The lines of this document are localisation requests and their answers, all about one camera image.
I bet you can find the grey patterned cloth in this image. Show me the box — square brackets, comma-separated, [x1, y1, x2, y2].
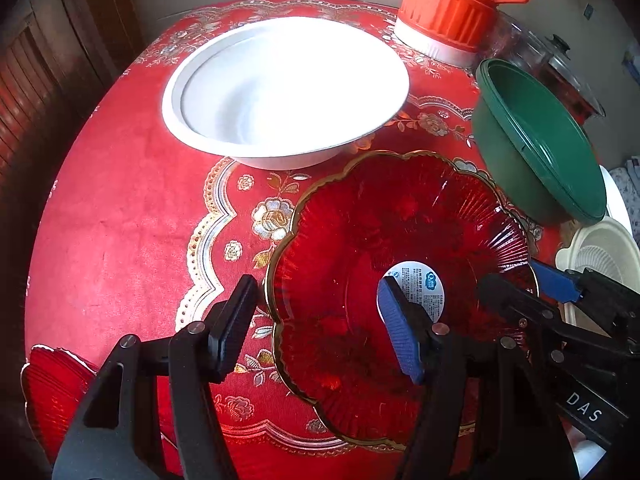
[607, 157, 640, 241]

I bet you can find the green plastic bowl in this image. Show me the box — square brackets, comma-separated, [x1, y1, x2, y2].
[471, 58, 608, 227]

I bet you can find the red floral tablecloth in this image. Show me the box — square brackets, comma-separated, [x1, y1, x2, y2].
[24, 0, 576, 480]

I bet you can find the large white bowl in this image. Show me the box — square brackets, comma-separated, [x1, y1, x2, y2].
[161, 19, 411, 171]

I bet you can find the dark wooden door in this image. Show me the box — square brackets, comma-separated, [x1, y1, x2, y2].
[0, 0, 146, 271]

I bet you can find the cream strainer basket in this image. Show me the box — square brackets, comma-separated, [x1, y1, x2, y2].
[555, 216, 640, 331]

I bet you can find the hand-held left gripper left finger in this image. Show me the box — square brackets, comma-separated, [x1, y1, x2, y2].
[52, 274, 259, 480]

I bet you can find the large red glass plate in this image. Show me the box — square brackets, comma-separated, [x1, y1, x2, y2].
[264, 150, 541, 447]

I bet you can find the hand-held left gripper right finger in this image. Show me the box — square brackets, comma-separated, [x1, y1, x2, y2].
[377, 275, 582, 480]

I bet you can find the orange thermos flask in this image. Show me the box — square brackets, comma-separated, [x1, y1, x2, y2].
[392, 0, 551, 68]

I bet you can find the small red glass plate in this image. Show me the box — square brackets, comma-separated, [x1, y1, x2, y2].
[20, 344, 101, 467]

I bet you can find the small white bowl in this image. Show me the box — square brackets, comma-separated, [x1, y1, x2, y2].
[597, 165, 633, 241]

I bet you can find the red pot with glass lid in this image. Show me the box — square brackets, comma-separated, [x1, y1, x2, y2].
[510, 22, 607, 121]

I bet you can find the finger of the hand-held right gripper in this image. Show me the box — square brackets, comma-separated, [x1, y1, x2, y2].
[476, 273, 567, 352]
[529, 258, 607, 307]

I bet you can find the wall poster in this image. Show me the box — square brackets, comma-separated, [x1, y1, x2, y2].
[621, 40, 640, 83]

